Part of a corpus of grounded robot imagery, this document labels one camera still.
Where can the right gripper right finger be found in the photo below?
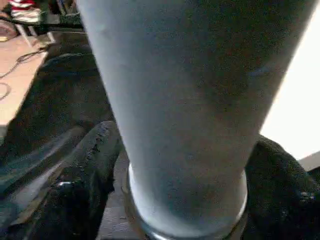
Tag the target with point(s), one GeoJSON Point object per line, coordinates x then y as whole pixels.
{"type": "Point", "coordinates": [285, 200]}

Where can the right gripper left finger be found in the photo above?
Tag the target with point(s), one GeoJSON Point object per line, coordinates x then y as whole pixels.
{"type": "Point", "coordinates": [75, 200]}

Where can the white plastic table top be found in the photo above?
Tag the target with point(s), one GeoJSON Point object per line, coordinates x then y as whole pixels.
{"type": "Point", "coordinates": [297, 100]}

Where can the white plastic table leg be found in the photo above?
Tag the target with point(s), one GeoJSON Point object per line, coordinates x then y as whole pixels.
{"type": "Point", "coordinates": [185, 100]}

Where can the black plastic mat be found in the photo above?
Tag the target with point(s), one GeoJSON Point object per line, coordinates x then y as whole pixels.
{"type": "Point", "coordinates": [55, 110]}

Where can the white plastic stool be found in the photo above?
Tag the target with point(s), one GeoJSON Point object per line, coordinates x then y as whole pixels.
{"type": "Point", "coordinates": [30, 22]}

